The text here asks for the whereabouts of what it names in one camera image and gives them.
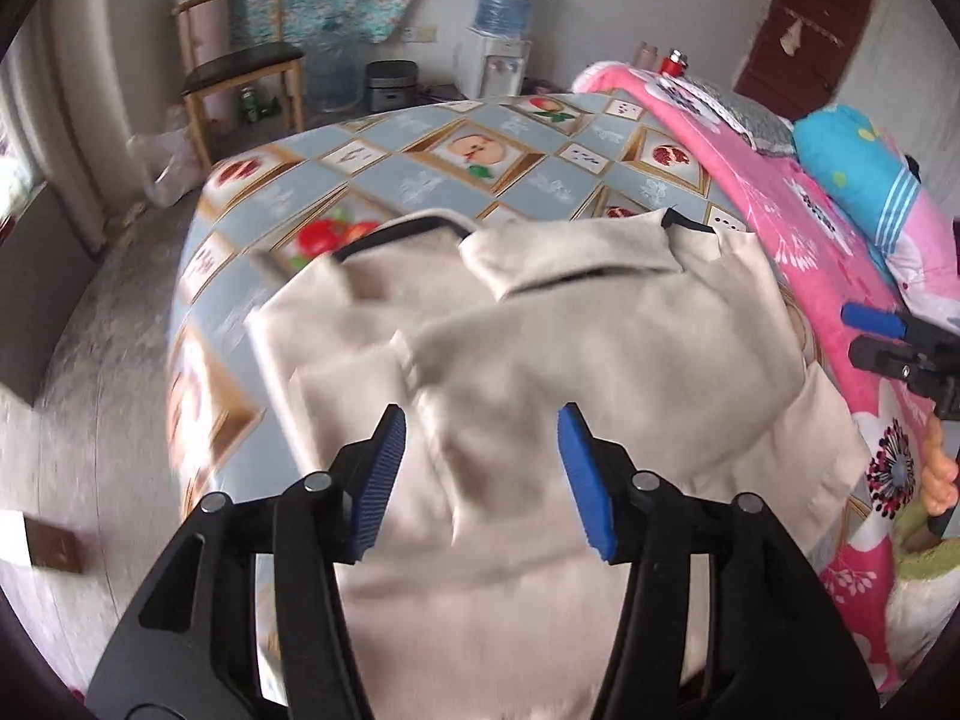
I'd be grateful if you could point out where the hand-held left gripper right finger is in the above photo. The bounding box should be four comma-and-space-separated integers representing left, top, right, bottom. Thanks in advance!
556, 402, 880, 720

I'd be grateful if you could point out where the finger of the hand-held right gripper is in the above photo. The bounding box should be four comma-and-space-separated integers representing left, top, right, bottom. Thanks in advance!
840, 302, 931, 343
850, 337, 913, 383

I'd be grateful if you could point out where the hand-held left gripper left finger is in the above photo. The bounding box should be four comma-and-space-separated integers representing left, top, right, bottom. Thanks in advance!
86, 403, 408, 720

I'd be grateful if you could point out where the beige zip jacket black trim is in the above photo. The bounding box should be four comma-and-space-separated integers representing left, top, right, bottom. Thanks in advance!
244, 206, 875, 720

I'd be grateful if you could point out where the person's right forearm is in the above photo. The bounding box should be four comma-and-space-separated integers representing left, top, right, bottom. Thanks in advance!
889, 499, 960, 691

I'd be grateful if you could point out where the person's right hand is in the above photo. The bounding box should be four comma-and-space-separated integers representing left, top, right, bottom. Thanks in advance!
919, 416, 960, 522

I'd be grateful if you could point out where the pink floral blanket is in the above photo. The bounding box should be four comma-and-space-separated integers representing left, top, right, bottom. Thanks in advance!
570, 60, 960, 698

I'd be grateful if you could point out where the blue and pink pillow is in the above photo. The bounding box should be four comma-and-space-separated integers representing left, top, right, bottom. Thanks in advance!
793, 105, 960, 316

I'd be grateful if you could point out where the grey lace cushion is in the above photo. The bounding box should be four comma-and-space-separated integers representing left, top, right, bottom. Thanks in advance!
675, 75, 797, 158

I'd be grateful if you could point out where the table with fruit-print tablecloth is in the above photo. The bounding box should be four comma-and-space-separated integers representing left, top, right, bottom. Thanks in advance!
165, 90, 893, 698

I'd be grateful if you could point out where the brown door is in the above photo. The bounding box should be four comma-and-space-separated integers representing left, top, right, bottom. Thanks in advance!
731, 0, 877, 121

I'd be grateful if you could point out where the translucent white plastic bag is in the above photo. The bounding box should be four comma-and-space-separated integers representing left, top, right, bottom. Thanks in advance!
126, 109, 207, 207

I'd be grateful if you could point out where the grey cabinet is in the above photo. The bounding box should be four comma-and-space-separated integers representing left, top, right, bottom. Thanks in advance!
0, 180, 98, 406

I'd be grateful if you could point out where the grey rice cooker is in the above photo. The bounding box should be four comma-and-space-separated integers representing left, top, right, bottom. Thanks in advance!
365, 60, 419, 112

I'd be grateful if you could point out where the empty clear water jug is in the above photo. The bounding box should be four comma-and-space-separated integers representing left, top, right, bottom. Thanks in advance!
306, 34, 361, 113

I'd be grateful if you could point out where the white water dispenser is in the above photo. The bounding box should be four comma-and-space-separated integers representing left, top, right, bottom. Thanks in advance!
454, 26, 533, 102

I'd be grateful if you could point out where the wooden chair dark seat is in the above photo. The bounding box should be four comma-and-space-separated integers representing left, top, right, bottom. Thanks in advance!
171, 0, 308, 170

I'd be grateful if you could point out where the grey curtain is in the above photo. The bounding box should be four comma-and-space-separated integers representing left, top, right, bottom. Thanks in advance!
15, 0, 181, 252

